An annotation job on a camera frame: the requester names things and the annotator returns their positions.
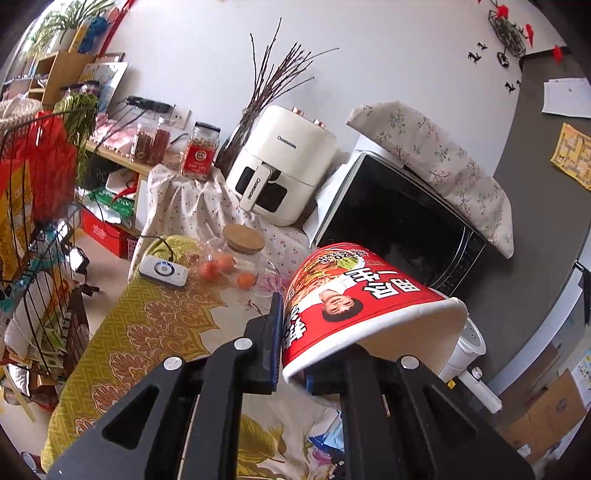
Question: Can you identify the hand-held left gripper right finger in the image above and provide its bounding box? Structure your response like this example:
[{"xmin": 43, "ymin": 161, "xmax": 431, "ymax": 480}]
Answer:
[{"xmin": 305, "ymin": 345, "xmax": 536, "ymax": 480}]

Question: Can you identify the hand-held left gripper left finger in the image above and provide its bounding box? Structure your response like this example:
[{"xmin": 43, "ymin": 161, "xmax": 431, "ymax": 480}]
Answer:
[{"xmin": 46, "ymin": 292, "xmax": 283, "ymax": 480}]

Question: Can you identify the blue snack packet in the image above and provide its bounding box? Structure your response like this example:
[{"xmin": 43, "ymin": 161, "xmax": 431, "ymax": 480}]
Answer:
[{"xmin": 307, "ymin": 408, "xmax": 347, "ymax": 464}]

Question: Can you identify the red instant noodle cup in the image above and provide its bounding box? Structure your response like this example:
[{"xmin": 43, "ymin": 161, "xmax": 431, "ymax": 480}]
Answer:
[{"xmin": 281, "ymin": 242, "xmax": 465, "ymax": 385}]

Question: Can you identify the glass jar with wooden lid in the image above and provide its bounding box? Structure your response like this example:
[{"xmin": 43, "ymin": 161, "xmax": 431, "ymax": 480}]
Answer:
[{"xmin": 222, "ymin": 224, "xmax": 267, "ymax": 278}]

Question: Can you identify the white remote device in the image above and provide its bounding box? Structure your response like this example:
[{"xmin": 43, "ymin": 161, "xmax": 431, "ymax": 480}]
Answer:
[{"xmin": 139, "ymin": 255, "xmax": 190, "ymax": 289}]

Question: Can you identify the white electric pot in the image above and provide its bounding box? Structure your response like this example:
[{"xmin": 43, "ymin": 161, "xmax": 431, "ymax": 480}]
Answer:
[{"xmin": 438, "ymin": 316, "xmax": 504, "ymax": 414}]

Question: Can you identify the floral tablecloth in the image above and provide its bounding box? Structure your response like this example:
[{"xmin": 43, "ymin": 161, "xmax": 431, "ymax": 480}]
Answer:
[{"xmin": 41, "ymin": 235, "xmax": 352, "ymax": 480}]

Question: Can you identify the small flower print cloth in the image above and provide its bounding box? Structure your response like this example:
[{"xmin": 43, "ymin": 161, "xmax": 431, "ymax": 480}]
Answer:
[{"xmin": 141, "ymin": 161, "xmax": 315, "ymax": 260}]

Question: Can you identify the black microwave oven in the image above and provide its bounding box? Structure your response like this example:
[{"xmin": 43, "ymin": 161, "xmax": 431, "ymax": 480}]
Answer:
[{"xmin": 308, "ymin": 150, "xmax": 488, "ymax": 301}]

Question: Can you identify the white air fryer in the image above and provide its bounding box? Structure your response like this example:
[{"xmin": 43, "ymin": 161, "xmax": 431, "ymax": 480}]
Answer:
[{"xmin": 225, "ymin": 105, "xmax": 341, "ymax": 227}]

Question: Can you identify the vase with dry twigs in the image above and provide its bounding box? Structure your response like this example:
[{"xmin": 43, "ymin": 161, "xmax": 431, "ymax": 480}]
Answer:
[{"xmin": 215, "ymin": 18, "xmax": 340, "ymax": 176}]

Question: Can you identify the red label jar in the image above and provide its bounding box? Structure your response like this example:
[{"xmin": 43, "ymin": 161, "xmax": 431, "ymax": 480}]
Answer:
[{"xmin": 181, "ymin": 121, "xmax": 219, "ymax": 182}]

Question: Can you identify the red box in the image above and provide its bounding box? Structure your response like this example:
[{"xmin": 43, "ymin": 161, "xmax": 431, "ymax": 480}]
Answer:
[{"xmin": 81, "ymin": 210, "xmax": 135, "ymax": 260}]

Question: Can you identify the brown cardboard box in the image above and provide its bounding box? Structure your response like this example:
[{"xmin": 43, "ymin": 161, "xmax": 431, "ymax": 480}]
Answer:
[{"xmin": 501, "ymin": 369, "xmax": 590, "ymax": 464}]

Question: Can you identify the red spice jar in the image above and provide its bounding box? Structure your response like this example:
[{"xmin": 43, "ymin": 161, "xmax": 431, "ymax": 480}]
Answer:
[
  {"xmin": 150, "ymin": 117, "xmax": 172, "ymax": 165},
  {"xmin": 131, "ymin": 124, "xmax": 153, "ymax": 163}
]

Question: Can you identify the wooden shelf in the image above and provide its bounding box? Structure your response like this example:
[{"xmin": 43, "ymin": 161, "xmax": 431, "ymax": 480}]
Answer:
[{"xmin": 85, "ymin": 138, "xmax": 156, "ymax": 236}]

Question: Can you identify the floral cover cloth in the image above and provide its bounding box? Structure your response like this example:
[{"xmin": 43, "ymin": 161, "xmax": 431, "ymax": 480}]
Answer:
[{"xmin": 346, "ymin": 102, "xmax": 515, "ymax": 259}]

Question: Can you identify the blue printed box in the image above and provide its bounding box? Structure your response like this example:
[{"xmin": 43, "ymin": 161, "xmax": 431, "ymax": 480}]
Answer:
[{"xmin": 570, "ymin": 348, "xmax": 591, "ymax": 398}]

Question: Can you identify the grey refrigerator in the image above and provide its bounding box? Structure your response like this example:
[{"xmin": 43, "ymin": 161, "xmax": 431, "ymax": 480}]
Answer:
[{"xmin": 434, "ymin": 48, "xmax": 591, "ymax": 393}]

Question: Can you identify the black power strip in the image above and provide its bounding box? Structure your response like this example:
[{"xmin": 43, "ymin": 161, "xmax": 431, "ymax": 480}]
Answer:
[{"xmin": 126, "ymin": 96, "xmax": 173, "ymax": 112}]

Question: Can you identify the red bag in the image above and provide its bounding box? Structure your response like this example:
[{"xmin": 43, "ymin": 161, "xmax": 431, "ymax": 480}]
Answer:
[{"xmin": 25, "ymin": 111, "xmax": 79, "ymax": 223}]

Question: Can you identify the yellow snack bag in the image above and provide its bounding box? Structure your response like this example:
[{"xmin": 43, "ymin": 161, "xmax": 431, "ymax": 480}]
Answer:
[{"xmin": 0, "ymin": 161, "xmax": 36, "ymax": 283}]

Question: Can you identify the green vegetable bunch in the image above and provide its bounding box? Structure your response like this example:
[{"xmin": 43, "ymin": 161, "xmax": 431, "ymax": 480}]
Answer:
[{"xmin": 55, "ymin": 92, "xmax": 100, "ymax": 182}]

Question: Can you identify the yellow note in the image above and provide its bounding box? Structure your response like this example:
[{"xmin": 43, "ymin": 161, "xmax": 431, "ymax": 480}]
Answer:
[{"xmin": 549, "ymin": 122, "xmax": 591, "ymax": 191}]

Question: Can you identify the woven basket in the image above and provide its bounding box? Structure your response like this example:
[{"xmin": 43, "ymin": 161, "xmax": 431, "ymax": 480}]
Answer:
[{"xmin": 0, "ymin": 98, "xmax": 43, "ymax": 136}]

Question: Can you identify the blue toy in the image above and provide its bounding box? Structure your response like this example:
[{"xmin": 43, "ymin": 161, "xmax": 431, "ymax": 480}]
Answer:
[{"xmin": 81, "ymin": 16, "xmax": 110, "ymax": 52}]

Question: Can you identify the white paper sheet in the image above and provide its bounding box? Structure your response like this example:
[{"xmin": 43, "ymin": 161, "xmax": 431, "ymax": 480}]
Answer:
[{"xmin": 542, "ymin": 78, "xmax": 591, "ymax": 119}]

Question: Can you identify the green potted plant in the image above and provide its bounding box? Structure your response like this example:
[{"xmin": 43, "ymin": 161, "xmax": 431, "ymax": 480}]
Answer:
[{"xmin": 34, "ymin": 0, "xmax": 117, "ymax": 48}]

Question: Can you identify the black cable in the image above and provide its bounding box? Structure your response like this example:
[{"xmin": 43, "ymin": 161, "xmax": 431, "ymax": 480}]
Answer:
[{"xmin": 131, "ymin": 235, "xmax": 175, "ymax": 265}]

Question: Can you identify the black wire rack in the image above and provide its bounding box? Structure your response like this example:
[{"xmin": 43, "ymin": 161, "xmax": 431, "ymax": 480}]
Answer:
[{"xmin": 0, "ymin": 111, "xmax": 100, "ymax": 384}]

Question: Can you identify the picture frame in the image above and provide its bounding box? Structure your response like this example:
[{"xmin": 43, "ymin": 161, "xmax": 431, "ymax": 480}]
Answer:
[{"xmin": 78, "ymin": 60, "xmax": 129, "ymax": 114}]

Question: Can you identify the black wire wall ornament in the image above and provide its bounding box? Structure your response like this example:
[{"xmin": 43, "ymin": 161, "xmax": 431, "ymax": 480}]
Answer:
[{"xmin": 487, "ymin": 0, "xmax": 530, "ymax": 59}]

